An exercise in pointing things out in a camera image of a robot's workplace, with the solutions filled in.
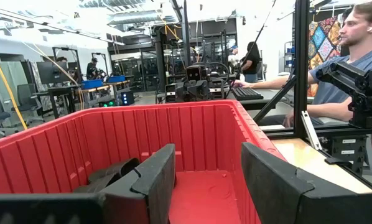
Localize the computer tower green lights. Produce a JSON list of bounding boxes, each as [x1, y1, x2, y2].
[[98, 98, 117, 108]]

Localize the black keyboard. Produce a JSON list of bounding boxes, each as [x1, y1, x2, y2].
[[231, 86, 265, 101]]

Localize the black monitor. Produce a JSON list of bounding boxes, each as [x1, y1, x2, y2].
[[36, 61, 71, 85]]

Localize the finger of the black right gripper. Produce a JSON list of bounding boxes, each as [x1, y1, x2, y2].
[[192, 80, 210, 102], [175, 82, 190, 103]]

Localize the grey-green curtain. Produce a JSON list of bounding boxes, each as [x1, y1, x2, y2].
[[0, 60, 30, 94]]

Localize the silver metal strip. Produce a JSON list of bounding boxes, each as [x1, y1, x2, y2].
[[300, 110, 323, 152]]

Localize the yellow hanging cable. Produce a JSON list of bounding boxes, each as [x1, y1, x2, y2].
[[0, 39, 29, 131]]

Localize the black slide sandal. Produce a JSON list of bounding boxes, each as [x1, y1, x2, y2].
[[73, 157, 141, 194]]

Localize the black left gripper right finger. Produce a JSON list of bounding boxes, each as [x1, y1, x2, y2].
[[241, 142, 361, 224]]

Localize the red plastic bin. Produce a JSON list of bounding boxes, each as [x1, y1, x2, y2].
[[0, 99, 288, 224]]

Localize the grey desk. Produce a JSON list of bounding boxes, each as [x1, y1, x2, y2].
[[232, 88, 299, 112]]

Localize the blue plastic bin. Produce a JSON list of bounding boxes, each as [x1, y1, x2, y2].
[[81, 79, 104, 90], [107, 75, 126, 84]]

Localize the computer tower blue lights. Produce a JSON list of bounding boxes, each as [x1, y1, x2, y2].
[[121, 90, 136, 106]]

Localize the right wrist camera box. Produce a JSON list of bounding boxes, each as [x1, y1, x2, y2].
[[185, 64, 205, 82]]

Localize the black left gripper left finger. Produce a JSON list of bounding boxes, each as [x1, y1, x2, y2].
[[101, 143, 177, 224]]

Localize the person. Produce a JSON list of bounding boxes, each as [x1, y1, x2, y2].
[[240, 41, 264, 83], [228, 45, 240, 67], [86, 57, 106, 80], [235, 0, 372, 129]]

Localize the wooden workbench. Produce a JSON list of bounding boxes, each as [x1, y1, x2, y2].
[[47, 80, 131, 119]]

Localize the colourful patterned quilt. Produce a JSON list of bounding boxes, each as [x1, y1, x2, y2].
[[308, 15, 343, 98]]

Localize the black camera cable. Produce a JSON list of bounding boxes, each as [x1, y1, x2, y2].
[[208, 61, 231, 82]]

